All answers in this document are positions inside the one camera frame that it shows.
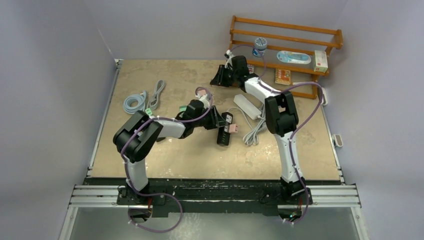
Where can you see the wooden shelf rack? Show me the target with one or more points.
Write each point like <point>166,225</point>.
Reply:
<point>285,37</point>

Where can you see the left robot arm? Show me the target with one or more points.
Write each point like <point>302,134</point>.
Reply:
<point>135,139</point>

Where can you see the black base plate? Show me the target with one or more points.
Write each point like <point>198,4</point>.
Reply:
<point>217,196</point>

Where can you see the green plug on left strip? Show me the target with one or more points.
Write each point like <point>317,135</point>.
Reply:
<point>149,112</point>

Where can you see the aluminium rail frame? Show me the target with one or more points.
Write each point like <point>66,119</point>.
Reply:
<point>341,200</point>

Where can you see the marker pen set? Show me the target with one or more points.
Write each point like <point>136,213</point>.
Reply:
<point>251,68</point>

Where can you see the blue oval package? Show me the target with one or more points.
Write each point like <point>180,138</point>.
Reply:
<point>290,57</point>

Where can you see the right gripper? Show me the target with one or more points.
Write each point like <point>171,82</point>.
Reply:
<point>219,80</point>

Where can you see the white red box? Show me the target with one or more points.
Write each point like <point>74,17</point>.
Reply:
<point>320,61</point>

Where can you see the white wall clip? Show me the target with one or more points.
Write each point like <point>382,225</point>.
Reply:
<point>337,140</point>
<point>324,97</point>

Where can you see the blue white jar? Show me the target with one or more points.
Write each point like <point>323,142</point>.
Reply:
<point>260,46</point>

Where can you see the white pen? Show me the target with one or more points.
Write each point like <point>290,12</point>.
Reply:
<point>302,83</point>

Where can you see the green charger plug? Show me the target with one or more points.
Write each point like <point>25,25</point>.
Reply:
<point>182,108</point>

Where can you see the lower white wall clip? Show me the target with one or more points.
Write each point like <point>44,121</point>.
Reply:
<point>337,140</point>

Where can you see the black power strip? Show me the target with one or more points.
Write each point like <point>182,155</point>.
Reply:
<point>223,137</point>

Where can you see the white power strip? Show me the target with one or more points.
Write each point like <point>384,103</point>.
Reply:
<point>247,107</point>

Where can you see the small orange notebook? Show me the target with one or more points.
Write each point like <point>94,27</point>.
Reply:
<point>282,77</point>

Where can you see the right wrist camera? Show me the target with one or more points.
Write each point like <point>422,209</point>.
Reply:
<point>228,55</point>

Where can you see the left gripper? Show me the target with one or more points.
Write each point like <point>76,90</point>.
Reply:
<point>216,120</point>

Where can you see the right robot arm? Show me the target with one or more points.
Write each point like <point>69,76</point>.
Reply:
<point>281,116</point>

